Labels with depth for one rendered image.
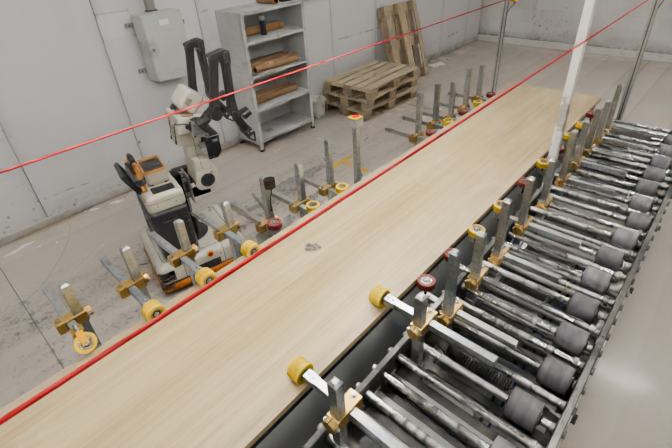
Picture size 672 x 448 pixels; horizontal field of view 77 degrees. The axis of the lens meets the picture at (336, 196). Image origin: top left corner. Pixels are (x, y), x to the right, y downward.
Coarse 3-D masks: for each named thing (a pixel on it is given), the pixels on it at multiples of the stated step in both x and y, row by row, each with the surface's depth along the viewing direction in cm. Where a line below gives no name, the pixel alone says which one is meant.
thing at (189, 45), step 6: (186, 42) 292; (192, 42) 290; (186, 48) 290; (192, 48) 292; (186, 54) 293; (192, 54) 294; (186, 60) 295; (192, 60) 296; (186, 66) 298; (192, 66) 297; (192, 72) 299; (192, 78) 301; (192, 84) 303
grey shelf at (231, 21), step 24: (240, 24) 431; (288, 24) 511; (240, 48) 448; (264, 48) 513; (288, 48) 529; (240, 72) 467; (264, 72) 475; (240, 96) 488; (288, 96) 517; (264, 120) 550; (288, 120) 552; (312, 120) 554
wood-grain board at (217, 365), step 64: (512, 128) 312; (384, 192) 248; (448, 192) 244; (320, 256) 202; (384, 256) 200; (192, 320) 173; (256, 320) 171; (320, 320) 169; (64, 384) 151; (128, 384) 150; (192, 384) 148; (256, 384) 147
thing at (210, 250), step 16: (208, 208) 357; (144, 240) 327; (208, 240) 320; (224, 240) 319; (160, 256) 307; (208, 256) 312; (224, 256) 320; (160, 272) 297; (176, 272) 302; (176, 288) 307
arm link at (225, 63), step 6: (228, 54) 262; (222, 60) 266; (228, 60) 264; (222, 66) 267; (228, 66) 268; (222, 72) 270; (228, 72) 270; (228, 78) 272; (228, 84) 273; (228, 90) 275; (228, 96) 277; (234, 96) 279; (228, 102) 279; (234, 102) 280; (228, 108) 285; (234, 108) 282
